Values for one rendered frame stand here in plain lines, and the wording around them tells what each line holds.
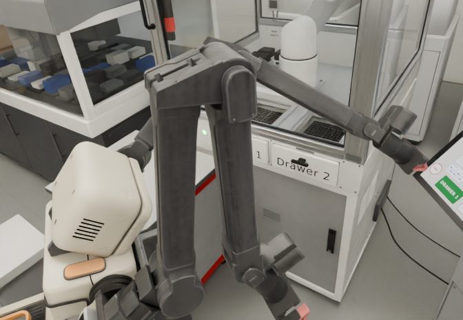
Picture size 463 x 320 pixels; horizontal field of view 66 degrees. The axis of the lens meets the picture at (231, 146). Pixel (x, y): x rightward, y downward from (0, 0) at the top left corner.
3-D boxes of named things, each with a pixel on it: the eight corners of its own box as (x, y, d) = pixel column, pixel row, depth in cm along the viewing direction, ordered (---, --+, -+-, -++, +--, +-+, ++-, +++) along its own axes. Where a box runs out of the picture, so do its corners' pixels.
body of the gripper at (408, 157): (408, 139, 104) (392, 128, 101) (428, 159, 95) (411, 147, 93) (391, 155, 106) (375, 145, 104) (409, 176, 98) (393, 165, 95)
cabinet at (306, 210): (342, 312, 184) (362, 196, 139) (190, 236, 235) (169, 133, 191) (391, 203, 247) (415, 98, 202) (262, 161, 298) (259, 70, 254)
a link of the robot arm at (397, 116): (349, 128, 101) (361, 132, 92) (372, 93, 99) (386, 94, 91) (383, 150, 102) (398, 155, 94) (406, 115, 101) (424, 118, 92)
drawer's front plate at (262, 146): (266, 164, 159) (266, 143, 153) (214, 147, 173) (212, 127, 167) (269, 162, 160) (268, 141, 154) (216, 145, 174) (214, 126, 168)
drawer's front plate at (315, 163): (335, 186, 143) (337, 165, 137) (271, 165, 157) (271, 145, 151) (337, 184, 144) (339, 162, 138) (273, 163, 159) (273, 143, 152)
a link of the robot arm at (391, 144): (366, 142, 99) (379, 149, 93) (380, 121, 98) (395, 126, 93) (382, 153, 101) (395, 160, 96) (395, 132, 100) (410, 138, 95)
